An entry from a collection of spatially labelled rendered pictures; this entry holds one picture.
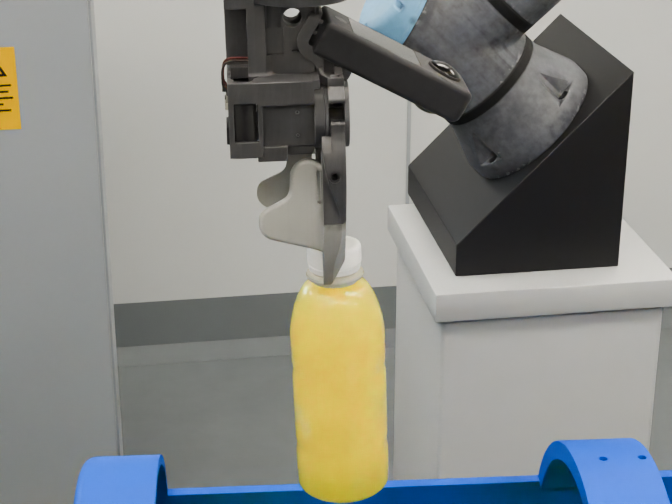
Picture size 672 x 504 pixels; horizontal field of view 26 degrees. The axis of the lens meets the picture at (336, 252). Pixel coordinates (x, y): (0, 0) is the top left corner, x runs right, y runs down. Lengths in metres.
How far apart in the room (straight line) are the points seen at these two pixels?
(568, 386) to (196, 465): 1.79
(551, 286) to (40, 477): 1.32
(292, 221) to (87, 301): 1.72
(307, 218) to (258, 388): 2.94
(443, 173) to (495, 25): 0.30
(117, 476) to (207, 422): 2.58
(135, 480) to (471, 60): 0.83
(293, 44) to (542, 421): 1.07
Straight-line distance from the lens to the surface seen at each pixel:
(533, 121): 1.85
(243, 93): 0.96
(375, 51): 0.98
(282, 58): 0.98
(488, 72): 1.83
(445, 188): 1.99
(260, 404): 3.85
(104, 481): 1.19
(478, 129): 1.87
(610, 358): 1.94
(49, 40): 2.53
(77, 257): 2.66
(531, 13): 1.82
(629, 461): 1.23
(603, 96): 1.85
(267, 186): 1.05
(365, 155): 4.00
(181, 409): 3.84
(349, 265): 1.03
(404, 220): 2.05
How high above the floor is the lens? 1.85
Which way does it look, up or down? 23 degrees down
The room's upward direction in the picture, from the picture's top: straight up
